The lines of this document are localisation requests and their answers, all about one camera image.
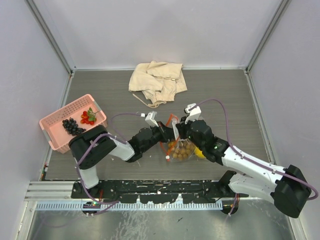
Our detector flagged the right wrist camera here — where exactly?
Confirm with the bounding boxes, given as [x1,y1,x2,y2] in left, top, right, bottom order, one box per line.
[184,103,202,124]

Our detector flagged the aluminium frame rail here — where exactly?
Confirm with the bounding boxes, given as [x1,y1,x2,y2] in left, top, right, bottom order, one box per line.
[24,181,74,201]

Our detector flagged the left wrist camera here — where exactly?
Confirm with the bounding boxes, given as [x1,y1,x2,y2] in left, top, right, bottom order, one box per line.
[140,111,159,127]

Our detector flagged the fake brown longan bunch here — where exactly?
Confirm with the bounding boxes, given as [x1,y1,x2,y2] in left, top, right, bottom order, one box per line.
[166,140,196,162]

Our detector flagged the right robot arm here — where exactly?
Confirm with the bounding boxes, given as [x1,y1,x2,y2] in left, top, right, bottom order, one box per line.
[174,120,312,219]

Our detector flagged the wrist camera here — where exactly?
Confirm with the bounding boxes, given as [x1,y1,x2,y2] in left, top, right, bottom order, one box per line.
[140,111,159,127]
[184,103,202,124]

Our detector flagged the fake lemon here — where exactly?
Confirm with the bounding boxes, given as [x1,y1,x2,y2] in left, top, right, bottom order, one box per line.
[194,147,206,159]

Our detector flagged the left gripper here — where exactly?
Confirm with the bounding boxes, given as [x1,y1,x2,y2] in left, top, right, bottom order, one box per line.
[141,121,179,153]

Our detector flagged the fake black grape bunch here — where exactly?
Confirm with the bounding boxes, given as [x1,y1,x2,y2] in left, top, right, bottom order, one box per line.
[62,118,86,137]

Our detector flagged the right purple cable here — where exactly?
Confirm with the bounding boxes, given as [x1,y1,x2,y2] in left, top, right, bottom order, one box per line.
[192,98,320,216]

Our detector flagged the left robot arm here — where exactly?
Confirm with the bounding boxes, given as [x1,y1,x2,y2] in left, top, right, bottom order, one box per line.
[68,124,174,198]

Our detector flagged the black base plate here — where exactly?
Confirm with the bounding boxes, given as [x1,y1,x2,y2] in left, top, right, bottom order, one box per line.
[71,180,248,204]

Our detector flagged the clear zip top bag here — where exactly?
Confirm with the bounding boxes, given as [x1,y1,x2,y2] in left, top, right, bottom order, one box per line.
[159,113,208,163]

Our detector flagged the grey slotted cable duct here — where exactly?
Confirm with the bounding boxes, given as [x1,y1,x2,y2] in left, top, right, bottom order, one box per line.
[35,200,223,211]

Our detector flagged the beige cloth drawstring bag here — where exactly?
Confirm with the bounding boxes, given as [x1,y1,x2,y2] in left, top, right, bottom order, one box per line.
[128,60,188,109]

